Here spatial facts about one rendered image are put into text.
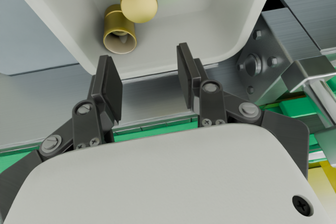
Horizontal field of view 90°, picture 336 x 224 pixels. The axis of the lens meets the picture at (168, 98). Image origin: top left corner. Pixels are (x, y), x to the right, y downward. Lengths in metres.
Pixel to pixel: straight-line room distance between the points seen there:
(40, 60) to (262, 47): 0.32
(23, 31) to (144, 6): 0.19
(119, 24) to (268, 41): 0.15
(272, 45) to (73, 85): 0.28
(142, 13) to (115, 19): 0.04
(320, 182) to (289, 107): 0.24
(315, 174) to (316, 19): 0.33
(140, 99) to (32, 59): 0.19
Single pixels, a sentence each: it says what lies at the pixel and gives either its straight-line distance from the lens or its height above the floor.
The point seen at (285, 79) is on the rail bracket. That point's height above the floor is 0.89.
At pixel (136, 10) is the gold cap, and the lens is 0.18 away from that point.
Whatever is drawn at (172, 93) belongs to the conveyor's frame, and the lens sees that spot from 0.25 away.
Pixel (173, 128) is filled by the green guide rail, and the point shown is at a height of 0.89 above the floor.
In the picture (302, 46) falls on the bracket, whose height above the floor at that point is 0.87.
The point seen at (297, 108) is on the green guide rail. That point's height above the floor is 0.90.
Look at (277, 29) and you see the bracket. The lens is 0.21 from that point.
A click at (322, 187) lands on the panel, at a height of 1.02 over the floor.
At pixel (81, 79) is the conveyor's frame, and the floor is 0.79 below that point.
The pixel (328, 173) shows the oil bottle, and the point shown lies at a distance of 0.37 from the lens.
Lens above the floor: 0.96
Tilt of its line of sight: 26 degrees down
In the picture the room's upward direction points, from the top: 170 degrees clockwise
